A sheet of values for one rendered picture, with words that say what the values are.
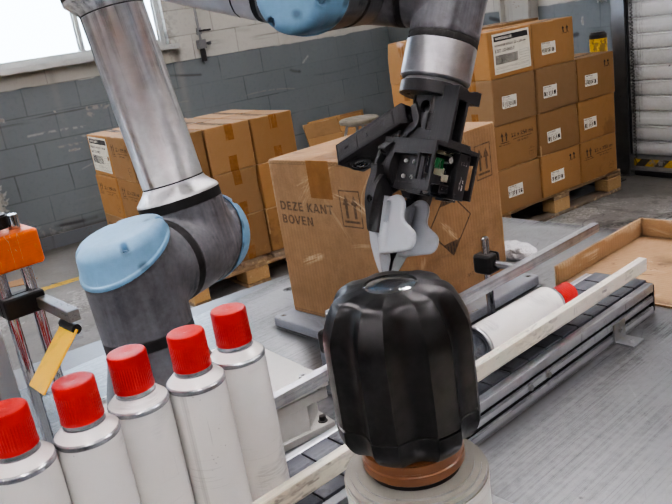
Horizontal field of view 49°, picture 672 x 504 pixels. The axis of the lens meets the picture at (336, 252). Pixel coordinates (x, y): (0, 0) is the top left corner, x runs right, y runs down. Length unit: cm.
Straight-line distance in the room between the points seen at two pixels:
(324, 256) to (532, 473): 52
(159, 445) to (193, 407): 4
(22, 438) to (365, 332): 31
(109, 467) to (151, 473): 5
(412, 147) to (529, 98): 365
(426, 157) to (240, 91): 583
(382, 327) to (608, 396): 64
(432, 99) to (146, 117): 39
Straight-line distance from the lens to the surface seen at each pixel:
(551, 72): 455
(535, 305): 101
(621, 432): 92
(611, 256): 146
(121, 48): 102
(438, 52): 79
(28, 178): 602
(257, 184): 414
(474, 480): 44
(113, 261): 90
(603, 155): 500
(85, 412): 62
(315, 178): 116
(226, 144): 402
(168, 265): 93
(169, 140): 101
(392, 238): 79
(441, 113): 78
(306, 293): 127
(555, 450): 89
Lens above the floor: 132
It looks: 17 degrees down
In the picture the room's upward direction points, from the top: 9 degrees counter-clockwise
